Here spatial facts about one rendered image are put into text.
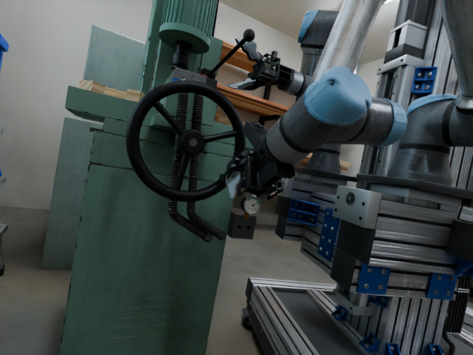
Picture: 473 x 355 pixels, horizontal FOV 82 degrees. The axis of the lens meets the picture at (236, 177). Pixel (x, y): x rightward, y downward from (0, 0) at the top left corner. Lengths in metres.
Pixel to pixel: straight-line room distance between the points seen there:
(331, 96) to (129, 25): 3.21
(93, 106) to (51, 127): 2.45
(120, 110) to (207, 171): 0.30
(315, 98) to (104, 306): 0.80
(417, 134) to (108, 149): 0.83
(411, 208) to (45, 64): 3.18
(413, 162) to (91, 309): 0.97
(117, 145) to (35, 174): 2.52
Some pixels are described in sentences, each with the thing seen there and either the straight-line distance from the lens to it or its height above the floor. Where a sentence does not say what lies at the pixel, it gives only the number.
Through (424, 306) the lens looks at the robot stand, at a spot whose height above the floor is 0.41.
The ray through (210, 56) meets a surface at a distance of 1.27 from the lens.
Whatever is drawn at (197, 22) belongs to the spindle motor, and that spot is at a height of 1.21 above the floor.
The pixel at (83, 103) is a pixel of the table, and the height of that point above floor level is 0.86.
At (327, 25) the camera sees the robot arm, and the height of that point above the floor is 1.35.
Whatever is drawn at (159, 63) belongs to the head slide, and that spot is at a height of 1.10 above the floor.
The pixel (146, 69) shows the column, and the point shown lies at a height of 1.09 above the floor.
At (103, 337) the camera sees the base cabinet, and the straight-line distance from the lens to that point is 0.99.
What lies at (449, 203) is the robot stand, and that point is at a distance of 0.89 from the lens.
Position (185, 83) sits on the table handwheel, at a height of 0.94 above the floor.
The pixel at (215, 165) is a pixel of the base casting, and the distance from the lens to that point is 0.87.
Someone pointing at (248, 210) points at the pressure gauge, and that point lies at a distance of 0.87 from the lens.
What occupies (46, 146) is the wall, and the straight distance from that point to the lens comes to 3.27.
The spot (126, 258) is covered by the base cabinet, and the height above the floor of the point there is 0.45.
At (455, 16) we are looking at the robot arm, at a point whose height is 1.13.
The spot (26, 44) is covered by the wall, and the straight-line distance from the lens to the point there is 3.40.
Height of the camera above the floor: 0.77
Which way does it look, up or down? 2 degrees down
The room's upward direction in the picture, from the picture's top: 10 degrees clockwise
